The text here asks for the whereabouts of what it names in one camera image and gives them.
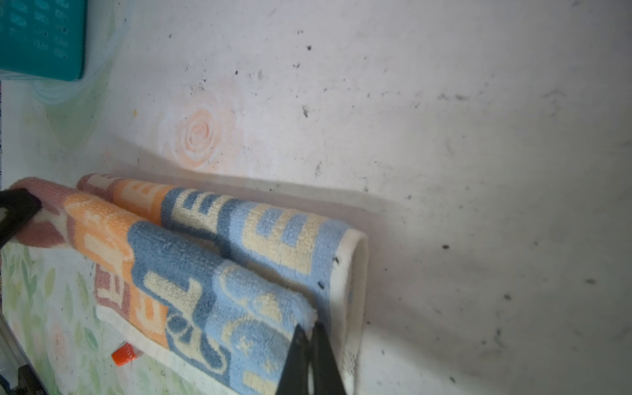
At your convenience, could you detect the small red cap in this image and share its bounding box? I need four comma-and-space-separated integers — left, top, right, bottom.
111, 342, 143, 367

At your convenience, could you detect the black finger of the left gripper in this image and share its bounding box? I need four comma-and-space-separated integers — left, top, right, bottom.
0, 189, 42, 247

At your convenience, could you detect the striped lettered towel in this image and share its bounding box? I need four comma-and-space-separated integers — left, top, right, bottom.
12, 174, 369, 394

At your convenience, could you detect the teal plastic basket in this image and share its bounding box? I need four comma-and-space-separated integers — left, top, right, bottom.
1, 0, 87, 82

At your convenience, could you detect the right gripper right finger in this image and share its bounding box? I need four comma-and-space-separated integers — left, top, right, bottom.
310, 322, 347, 395

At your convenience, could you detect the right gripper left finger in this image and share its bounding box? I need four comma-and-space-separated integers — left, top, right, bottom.
276, 325, 310, 395

